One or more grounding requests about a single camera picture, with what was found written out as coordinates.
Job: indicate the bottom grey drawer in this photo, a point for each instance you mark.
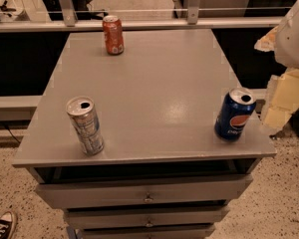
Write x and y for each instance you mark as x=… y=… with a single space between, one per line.
x=162 y=232

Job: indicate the silver energy drink can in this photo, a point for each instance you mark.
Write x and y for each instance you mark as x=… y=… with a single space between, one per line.
x=83 y=116

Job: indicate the middle grey drawer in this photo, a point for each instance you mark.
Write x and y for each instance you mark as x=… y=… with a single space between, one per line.
x=146 y=217

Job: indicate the grey drawer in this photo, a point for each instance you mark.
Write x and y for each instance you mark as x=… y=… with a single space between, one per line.
x=144 y=191
x=162 y=232
x=146 y=217

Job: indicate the orange soda can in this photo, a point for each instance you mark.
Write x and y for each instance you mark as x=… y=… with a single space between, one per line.
x=113 y=32

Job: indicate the grey drawer cabinet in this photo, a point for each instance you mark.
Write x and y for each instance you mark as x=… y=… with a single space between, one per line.
x=157 y=103

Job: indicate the black white sneaker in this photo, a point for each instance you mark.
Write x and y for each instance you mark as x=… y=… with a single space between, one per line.
x=8 y=223

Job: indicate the grey metal railing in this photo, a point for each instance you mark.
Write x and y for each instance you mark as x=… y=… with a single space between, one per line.
x=33 y=15

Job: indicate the top grey drawer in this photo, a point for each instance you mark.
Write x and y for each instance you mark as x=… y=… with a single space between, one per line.
x=144 y=191

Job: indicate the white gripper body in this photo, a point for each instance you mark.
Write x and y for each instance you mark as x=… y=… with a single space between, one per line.
x=294 y=44

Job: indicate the blue pepsi can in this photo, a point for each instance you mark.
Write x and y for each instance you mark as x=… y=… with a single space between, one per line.
x=237 y=107

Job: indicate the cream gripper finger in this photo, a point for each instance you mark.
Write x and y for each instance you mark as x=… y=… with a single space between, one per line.
x=267 y=42
x=281 y=101

